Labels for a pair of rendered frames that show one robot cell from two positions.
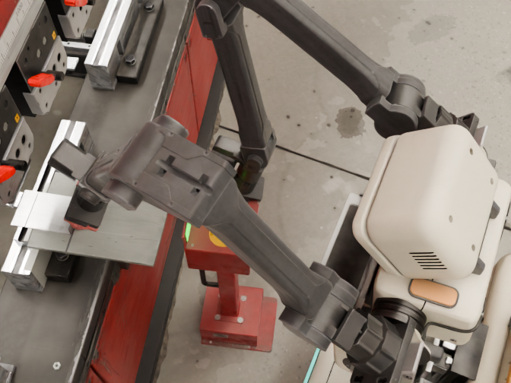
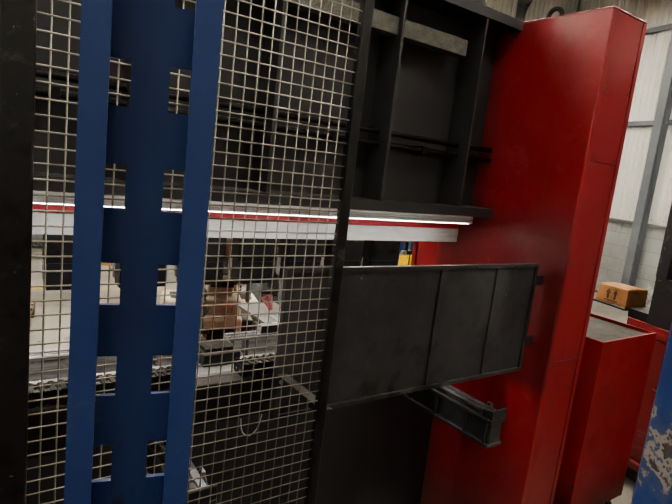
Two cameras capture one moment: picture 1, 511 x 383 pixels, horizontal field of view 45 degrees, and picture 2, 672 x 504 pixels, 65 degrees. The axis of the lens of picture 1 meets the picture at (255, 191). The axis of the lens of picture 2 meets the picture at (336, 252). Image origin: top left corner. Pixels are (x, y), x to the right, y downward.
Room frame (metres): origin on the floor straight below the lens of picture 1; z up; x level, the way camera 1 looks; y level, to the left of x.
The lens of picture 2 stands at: (1.92, 2.01, 1.62)
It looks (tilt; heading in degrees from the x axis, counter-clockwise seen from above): 9 degrees down; 226
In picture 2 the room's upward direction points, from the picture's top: 7 degrees clockwise
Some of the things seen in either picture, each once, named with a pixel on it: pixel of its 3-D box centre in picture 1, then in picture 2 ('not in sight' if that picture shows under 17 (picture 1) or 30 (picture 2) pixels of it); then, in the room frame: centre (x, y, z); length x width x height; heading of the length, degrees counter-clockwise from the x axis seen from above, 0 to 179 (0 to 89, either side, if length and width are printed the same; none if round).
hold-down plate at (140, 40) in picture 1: (141, 38); not in sight; (1.22, 0.32, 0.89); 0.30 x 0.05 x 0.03; 171
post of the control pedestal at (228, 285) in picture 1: (227, 277); not in sight; (0.73, 0.08, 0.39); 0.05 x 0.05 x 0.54; 83
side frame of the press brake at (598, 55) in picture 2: not in sight; (490, 287); (-0.31, 0.78, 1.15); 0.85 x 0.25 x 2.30; 81
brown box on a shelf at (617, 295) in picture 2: not in sight; (625, 295); (-1.63, 0.97, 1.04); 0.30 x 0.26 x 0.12; 157
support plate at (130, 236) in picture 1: (103, 217); (270, 312); (0.61, 0.32, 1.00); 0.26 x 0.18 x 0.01; 81
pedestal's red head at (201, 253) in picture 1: (223, 221); not in sight; (0.73, 0.08, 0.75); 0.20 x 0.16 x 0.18; 173
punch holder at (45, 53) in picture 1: (24, 59); (252, 258); (0.80, 0.44, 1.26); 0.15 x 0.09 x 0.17; 171
